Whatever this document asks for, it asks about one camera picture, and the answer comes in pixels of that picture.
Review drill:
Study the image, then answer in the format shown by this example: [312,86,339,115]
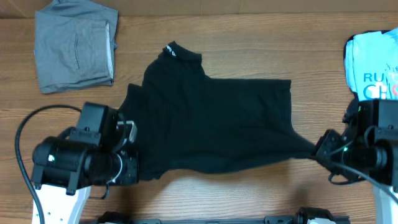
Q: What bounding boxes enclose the black polo shirt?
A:
[119,42,314,180]

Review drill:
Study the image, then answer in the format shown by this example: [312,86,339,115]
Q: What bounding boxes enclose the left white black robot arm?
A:
[31,103,139,223]

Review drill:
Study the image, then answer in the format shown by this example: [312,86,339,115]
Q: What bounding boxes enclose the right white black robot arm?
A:
[312,99,397,224]

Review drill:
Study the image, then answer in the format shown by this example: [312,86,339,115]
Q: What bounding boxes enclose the black garment under t-shirt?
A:
[342,35,359,124]

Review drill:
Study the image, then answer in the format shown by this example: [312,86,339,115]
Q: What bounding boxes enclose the light blue printed t-shirt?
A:
[344,29,397,101]

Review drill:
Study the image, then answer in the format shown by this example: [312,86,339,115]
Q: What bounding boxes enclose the folded grey trousers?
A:
[34,0,119,94]

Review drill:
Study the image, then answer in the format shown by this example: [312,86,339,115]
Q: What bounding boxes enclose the brown cardboard backboard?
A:
[0,0,398,19]

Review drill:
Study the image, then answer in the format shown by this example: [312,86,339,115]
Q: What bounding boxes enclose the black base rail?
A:
[91,207,351,224]

